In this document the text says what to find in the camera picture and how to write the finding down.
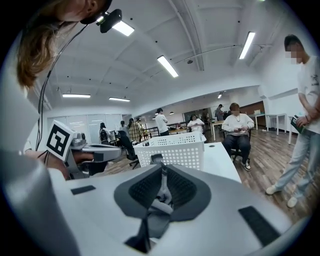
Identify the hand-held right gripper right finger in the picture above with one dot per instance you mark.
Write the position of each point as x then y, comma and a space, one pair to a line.
190, 197

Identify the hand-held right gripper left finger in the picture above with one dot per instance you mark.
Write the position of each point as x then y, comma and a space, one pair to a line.
140, 192

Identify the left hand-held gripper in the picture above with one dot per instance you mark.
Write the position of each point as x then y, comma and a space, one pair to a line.
58, 138

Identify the white perforated plastic basket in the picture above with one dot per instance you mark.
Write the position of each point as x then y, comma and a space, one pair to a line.
175, 150

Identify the person's left forearm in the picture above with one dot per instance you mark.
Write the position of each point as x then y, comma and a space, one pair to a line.
53, 162

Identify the person's left hand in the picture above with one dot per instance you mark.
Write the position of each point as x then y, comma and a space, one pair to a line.
83, 157

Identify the black office chair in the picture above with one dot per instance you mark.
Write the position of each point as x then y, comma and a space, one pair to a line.
126, 145

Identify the rectangular ceiling light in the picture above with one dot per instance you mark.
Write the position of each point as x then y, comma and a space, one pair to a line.
76, 95
220, 95
247, 45
123, 28
119, 99
167, 66

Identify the wooden top table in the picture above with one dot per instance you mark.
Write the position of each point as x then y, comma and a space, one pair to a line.
216, 123

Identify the person's white shirt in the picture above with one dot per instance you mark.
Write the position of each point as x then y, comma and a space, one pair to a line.
17, 120

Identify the white table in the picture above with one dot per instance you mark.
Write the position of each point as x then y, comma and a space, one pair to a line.
276, 116

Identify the green book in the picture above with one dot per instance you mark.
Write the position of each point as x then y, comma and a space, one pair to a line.
297, 124

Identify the person's face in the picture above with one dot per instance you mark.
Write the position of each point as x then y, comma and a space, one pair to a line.
82, 10

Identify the black head camera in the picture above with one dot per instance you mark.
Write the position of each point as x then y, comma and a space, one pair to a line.
110, 21

